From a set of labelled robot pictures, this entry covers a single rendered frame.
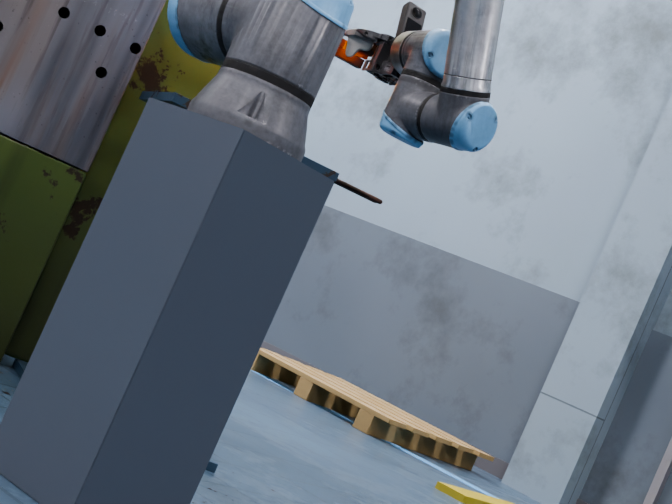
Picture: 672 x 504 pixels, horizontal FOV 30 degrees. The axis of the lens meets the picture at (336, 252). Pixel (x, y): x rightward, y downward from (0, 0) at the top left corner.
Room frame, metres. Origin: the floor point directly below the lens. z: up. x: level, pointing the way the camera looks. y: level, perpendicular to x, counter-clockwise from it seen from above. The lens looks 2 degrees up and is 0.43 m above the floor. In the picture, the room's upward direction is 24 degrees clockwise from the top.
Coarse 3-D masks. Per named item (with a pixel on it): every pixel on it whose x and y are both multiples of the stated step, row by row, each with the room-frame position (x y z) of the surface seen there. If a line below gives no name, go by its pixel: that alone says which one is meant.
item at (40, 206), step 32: (0, 160) 2.72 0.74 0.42; (32, 160) 2.74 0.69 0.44; (0, 192) 2.73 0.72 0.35; (32, 192) 2.75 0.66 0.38; (64, 192) 2.77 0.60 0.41; (0, 224) 2.74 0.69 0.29; (32, 224) 2.76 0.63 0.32; (0, 256) 2.75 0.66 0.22; (32, 256) 2.77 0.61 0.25; (0, 288) 2.76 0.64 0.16; (32, 288) 2.78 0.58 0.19; (0, 320) 2.77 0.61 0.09; (0, 352) 2.78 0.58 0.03
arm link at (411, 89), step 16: (400, 80) 2.31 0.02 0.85; (416, 80) 2.28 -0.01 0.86; (432, 80) 2.28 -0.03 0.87; (400, 96) 2.29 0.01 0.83; (416, 96) 2.27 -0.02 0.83; (384, 112) 2.31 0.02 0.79; (400, 112) 2.28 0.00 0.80; (416, 112) 2.25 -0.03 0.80; (384, 128) 2.30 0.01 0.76; (400, 128) 2.28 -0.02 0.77; (416, 128) 2.26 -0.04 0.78; (416, 144) 2.30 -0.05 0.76
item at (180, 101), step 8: (144, 96) 2.78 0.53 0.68; (152, 96) 2.71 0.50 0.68; (160, 96) 2.65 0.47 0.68; (168, 96) 2.59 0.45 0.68; (176, 96) 2.55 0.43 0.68; (176, 104) 2.57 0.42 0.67; (184, 104) 2.55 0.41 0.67; (304, 160) 2.67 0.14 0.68; (312, 160) 2.67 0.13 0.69; (312, 168) 2.68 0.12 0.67; (320, 168) 2.68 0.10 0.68; (328, 168) 2.69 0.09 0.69; (328, 176) 2.69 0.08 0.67; (336, 176) 2.70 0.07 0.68
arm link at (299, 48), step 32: (224, 0) 1.92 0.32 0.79; (256, 0) 1.86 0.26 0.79; (288, 0) 1.83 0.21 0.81; (320, 0) 1.83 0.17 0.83; (224, 32) 1.91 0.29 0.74; (256, 32) 1.84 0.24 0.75; (288, 32) 1.83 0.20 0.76; (320, 32) 1.84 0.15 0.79; (256, 64) 1.83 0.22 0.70; (288, 64) 1.83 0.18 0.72; (320, 64) 1.86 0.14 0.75
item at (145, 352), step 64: (192, 128) 1.81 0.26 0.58; (128, 192) 1.86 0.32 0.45; (192, 192) 1.78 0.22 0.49; (256, 192) 1.80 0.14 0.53; (320, 192) 1.90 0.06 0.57; (128, 256) 1.82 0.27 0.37; (192, 256) 1.75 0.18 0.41; (256, 256) 1.84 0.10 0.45; (64, 320) 1.86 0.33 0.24; (128, 320) 1.78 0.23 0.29; (192, 320) 1.79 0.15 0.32; (256, 320) 1.89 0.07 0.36; (64, 384) 1.83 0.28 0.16; (128, 384) 1.75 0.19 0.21; (192, 384) 1.83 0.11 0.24; (0, 448) 1.87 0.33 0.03; (64, 448) 1.79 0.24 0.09; (128, 448) 1.78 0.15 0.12; (192, 448) 1.88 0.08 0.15
